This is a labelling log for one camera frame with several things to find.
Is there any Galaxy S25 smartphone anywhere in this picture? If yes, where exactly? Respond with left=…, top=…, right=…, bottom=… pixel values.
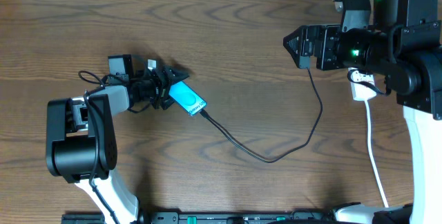
left=169, top=82, right=207, bottom=116

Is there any black charging cable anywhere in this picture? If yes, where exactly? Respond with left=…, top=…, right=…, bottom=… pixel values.
left=199, top=56, right=324, bottom=165

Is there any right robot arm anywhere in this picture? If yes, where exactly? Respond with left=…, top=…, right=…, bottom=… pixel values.
left=283, top=0, right=441, bottom=223

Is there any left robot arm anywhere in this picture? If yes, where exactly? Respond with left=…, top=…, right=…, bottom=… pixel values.
left=46, top=55, right=189, bottom=223

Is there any white power strip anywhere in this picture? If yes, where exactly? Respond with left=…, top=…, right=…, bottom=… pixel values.
left=347, top=68, right=376, bottom=102

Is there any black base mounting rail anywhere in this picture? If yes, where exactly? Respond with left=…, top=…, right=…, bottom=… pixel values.
left=61, top=211, right=336, bottom=224

